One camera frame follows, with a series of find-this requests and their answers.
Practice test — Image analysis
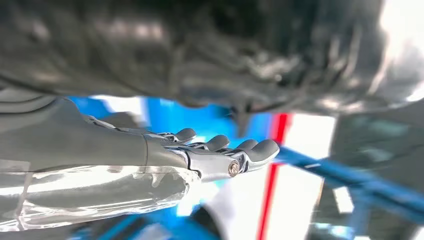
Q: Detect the blue metal shelf rack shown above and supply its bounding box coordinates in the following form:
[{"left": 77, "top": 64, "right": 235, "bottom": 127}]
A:
[{"left": 67, "top": 95, "right": 424, "bottom": 240}]

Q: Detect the white car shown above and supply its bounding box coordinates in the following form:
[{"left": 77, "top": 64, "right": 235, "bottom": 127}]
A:
[{"left": 205, "top": 114, "right": 337, "bottom": 240}]

